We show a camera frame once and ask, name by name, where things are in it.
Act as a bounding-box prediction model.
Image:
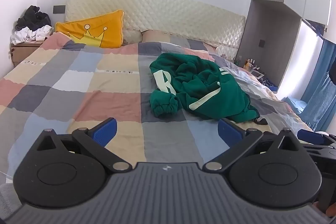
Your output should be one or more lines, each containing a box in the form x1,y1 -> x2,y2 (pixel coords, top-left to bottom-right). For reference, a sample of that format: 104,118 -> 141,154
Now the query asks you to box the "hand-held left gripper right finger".
204,118 -> 301,172

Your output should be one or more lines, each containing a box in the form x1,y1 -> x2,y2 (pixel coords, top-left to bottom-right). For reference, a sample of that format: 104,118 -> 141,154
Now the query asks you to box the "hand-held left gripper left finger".
35,118 -> 132,172

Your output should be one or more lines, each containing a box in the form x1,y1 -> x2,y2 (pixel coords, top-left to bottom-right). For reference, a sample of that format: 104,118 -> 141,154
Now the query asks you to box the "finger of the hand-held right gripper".
297,129 -> 336,147

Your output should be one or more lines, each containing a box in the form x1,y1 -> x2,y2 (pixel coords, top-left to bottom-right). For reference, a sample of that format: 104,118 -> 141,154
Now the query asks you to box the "green sweatshirt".
149,53 -> 261,123

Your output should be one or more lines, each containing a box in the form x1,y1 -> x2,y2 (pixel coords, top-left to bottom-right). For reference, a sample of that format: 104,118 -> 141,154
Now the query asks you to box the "white clothes pile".
10,25 -> 54,45

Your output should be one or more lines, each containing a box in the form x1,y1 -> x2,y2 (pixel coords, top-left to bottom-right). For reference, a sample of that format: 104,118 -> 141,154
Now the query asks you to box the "black clothes pile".
15,5 -> 51,31

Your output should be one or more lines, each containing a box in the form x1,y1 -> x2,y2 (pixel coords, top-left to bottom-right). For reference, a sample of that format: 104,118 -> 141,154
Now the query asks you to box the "patchwork quilt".
0,34 -> 315,185

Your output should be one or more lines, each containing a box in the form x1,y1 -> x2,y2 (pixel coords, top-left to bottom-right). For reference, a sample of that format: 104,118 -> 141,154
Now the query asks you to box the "light blue cloth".
282,96 -> 307,114

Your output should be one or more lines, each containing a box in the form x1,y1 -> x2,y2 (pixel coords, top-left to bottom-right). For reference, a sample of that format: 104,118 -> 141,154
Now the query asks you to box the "blue curtain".
301,39 -> 336,132

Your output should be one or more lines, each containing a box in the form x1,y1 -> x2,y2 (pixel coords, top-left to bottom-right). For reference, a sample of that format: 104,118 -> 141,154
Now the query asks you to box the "blue box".
262,78 -> 279,93

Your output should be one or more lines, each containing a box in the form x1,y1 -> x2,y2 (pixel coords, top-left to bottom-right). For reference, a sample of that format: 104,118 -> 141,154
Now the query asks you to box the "yellow crown pillow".
55,9 -> 124,48

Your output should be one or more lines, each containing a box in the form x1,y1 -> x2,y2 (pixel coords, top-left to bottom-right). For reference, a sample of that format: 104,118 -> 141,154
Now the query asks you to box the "beige pillow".
142,29 -> 172,43

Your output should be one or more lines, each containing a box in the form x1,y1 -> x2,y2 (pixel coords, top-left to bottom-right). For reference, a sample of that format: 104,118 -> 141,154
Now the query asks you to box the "wooden nightstand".
10,34 -> 53,67

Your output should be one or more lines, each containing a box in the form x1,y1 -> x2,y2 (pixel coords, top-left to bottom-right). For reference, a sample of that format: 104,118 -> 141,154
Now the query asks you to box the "cream quilted headboard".
64,0 -> 246,56

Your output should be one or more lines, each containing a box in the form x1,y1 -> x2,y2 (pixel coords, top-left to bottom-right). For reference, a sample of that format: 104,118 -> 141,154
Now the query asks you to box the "grey wall cabinet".
234,0 -> 336,93

